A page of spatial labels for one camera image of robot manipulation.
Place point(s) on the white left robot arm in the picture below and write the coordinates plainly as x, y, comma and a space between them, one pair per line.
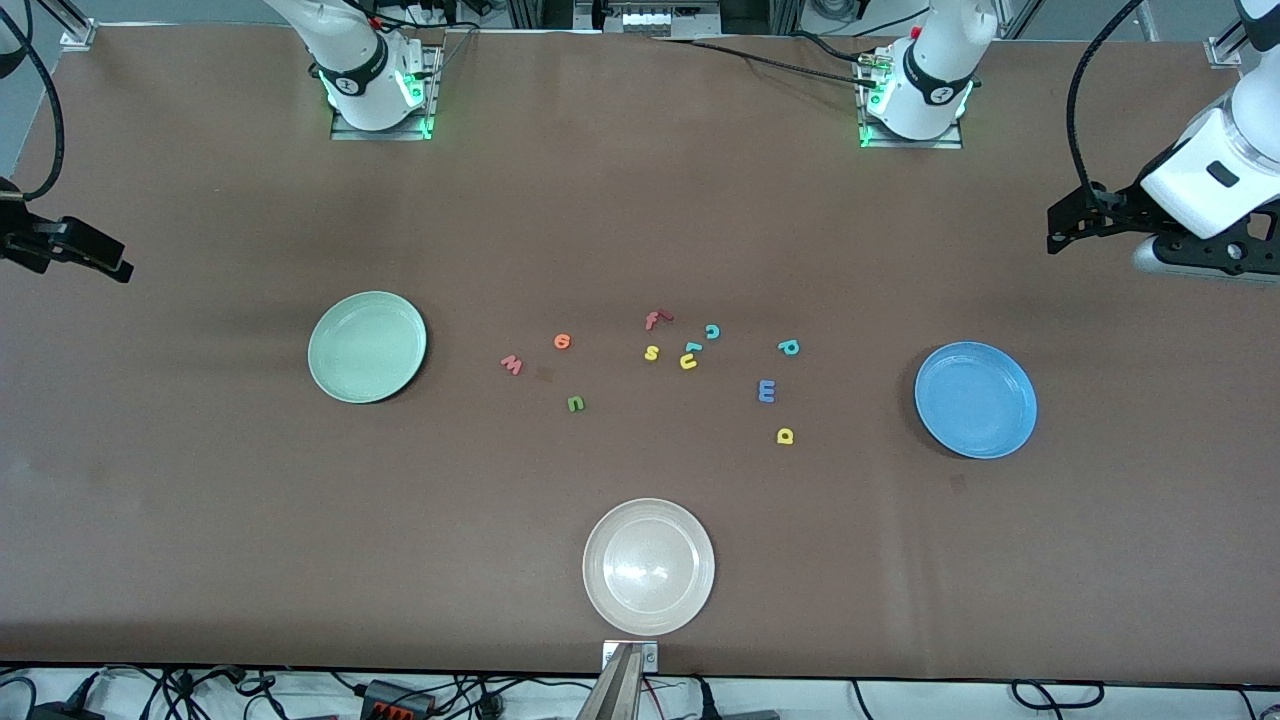
930, 90

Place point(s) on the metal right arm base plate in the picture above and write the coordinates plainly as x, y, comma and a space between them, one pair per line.
380, 134

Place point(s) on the green plate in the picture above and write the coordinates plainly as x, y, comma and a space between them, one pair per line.
367, 347

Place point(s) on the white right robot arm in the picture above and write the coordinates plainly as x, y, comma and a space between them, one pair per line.
360, 70

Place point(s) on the black orange power strip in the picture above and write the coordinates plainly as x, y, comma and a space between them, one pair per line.
395, 700

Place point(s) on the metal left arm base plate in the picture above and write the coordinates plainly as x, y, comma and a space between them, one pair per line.
910, 144

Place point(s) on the red foam letter W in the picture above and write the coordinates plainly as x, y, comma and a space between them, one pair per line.
511, 364

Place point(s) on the white plate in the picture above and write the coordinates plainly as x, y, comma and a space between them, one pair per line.
649, 567

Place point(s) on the metal table corner bracket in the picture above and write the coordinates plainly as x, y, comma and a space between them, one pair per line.
1220, 52
78, 38

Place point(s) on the red foam letter f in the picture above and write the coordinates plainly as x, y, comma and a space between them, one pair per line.
653, 320

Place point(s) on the blue foam letter E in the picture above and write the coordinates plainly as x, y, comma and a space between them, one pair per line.
767, 391

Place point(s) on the blue plate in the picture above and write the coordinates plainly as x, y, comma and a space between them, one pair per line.
976, 400

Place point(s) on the grey control box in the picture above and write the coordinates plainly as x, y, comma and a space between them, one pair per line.
650, 20

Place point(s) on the metal camera post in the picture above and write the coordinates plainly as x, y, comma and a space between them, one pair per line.
612, 695

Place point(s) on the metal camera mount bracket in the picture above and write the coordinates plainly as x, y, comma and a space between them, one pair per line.
650, 655

